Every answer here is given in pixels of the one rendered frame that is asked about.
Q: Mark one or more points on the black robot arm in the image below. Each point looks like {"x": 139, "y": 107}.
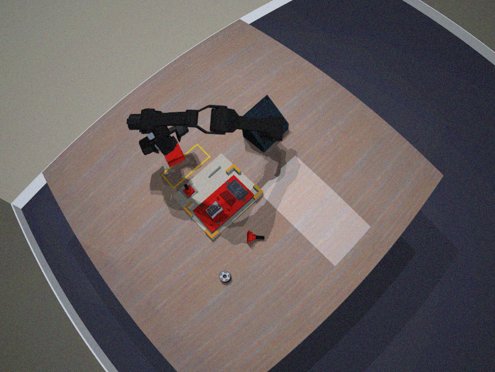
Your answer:
{"x": 222, "y": 120}

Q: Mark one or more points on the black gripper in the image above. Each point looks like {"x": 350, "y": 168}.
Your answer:
{"x": 147, "y": 145}

